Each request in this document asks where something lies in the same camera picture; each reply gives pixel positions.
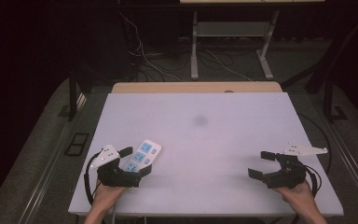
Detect person's right hand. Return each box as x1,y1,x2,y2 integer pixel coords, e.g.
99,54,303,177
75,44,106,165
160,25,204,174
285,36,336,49
272,179,314,214

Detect black floor cable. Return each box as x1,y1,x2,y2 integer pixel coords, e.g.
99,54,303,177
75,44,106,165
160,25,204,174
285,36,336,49
296,112,333,175

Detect person's left hand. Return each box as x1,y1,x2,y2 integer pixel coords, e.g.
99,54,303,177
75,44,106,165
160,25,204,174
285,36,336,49
90,183,128,217

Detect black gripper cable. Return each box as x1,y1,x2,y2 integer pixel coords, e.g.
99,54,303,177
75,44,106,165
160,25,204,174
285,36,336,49
83,151,103,207
303,163,324,198

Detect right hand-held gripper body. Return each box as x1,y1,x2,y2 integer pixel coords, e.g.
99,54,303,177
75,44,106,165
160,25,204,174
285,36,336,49
263,142,329,189

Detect black rectangular floor frame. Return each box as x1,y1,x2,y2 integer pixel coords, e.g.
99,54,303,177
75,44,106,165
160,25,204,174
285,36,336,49
63,132,90,157

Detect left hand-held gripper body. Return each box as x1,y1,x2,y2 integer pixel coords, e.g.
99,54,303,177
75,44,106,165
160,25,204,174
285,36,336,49
89,144,143,189

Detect black metal stand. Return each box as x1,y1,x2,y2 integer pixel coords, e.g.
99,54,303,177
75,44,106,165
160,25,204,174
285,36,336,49
57,66,79,122
322,74,349,124

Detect grey power strip cable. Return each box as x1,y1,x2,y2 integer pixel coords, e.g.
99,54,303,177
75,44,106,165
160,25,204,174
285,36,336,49
111,188,135,224

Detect grey metal stand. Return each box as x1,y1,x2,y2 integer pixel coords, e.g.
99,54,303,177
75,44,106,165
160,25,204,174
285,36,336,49
189,9,281,81

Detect white power strip blue sockets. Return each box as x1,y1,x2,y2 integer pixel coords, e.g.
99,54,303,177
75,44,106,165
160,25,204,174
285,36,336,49
122,138,163,175

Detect wooden table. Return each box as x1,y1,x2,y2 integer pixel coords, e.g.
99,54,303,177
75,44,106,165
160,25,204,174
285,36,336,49
111,81,283,94

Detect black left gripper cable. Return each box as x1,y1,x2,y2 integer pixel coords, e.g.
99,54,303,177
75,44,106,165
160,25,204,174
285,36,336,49
83,151,103,207

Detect white floor cable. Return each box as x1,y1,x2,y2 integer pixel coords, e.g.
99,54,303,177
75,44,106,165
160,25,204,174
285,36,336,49
117,11,183,82
205,49,255,82

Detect white board table cover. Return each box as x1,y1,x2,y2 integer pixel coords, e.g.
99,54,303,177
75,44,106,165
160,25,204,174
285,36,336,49
67,91,345,217

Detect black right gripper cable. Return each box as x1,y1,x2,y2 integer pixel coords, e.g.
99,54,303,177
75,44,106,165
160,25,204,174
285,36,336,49
303,163,324,198

